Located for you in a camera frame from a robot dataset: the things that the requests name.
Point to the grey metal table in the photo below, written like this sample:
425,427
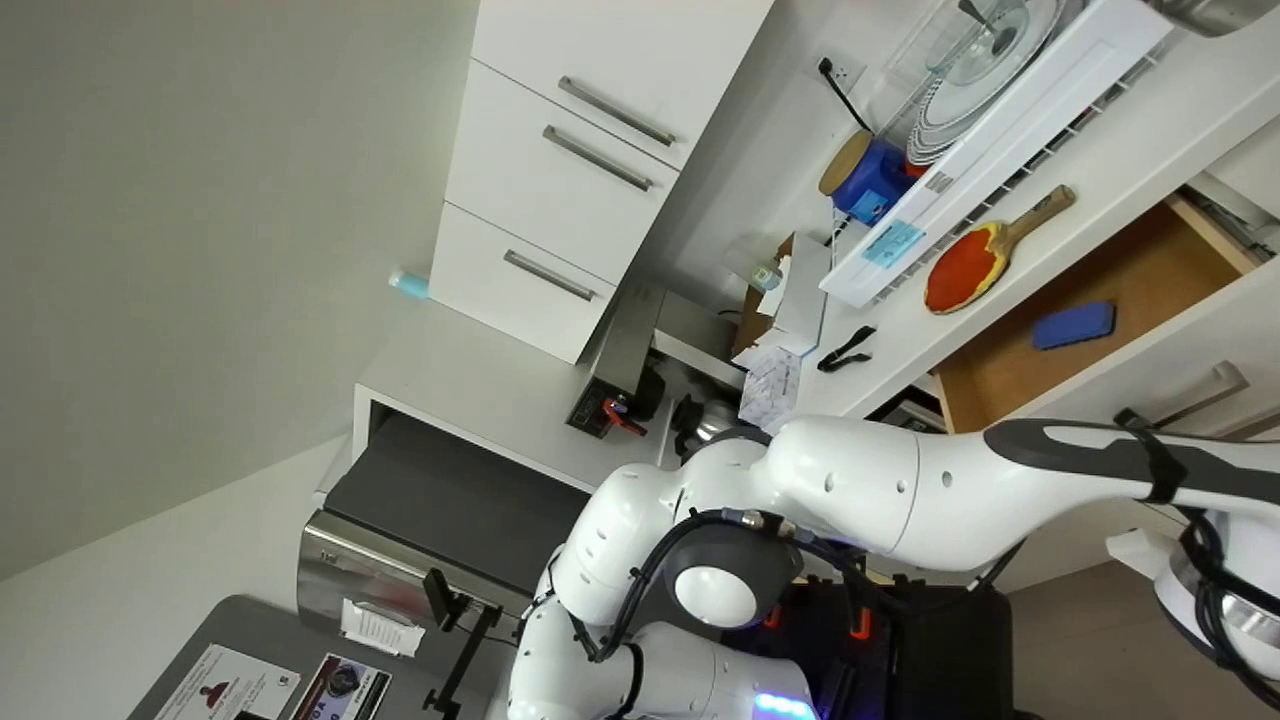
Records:
265,627

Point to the white lower drawer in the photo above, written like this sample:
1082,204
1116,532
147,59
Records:
1066,544

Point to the orange black clamp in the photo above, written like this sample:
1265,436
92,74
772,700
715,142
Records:
772,618
863,627

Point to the black tongs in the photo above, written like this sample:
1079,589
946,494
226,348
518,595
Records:
836,361

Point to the brown cardboard box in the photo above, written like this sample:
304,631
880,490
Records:
744,331

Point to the white plate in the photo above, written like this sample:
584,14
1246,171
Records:
986,65

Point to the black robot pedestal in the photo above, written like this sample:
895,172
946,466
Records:
934,655

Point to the blue sponge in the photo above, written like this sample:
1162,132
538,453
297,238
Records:
1073,325

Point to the red ping pong paddle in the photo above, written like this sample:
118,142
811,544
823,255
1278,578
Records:
960,275

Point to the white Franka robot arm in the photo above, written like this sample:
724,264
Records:
867,485

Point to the white printed card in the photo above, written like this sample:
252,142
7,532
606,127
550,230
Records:
226,687

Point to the dark printed card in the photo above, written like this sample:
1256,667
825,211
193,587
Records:
342,687

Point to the white dish rack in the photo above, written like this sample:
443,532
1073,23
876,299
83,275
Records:
1014,132

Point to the stainless steel sink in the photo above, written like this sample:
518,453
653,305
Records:
1214,14

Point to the stainless steel bin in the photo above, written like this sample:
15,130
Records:
347,567

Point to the white tissue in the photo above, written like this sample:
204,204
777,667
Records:
382,631

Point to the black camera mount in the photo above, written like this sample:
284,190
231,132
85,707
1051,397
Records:
443,595

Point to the blue jar with cork lid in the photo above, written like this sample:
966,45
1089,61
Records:
872,187

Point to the black steel coffee machine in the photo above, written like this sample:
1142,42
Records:
626,345

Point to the white sink base cabinet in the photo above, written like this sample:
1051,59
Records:
1253,165

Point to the wooden drawer with white front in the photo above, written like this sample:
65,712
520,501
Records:
1132,264

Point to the printed paper sheet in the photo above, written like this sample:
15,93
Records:
768,386

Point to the teal tape piece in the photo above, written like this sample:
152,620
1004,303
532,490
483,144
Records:
408,287

